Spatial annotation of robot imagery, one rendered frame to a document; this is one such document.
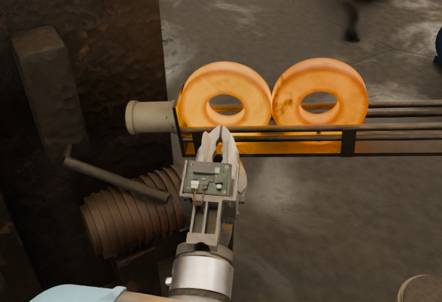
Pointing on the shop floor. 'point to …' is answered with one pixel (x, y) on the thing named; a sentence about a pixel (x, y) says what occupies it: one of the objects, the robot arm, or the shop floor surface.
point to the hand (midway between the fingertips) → (220, 136)
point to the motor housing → (134, 227)
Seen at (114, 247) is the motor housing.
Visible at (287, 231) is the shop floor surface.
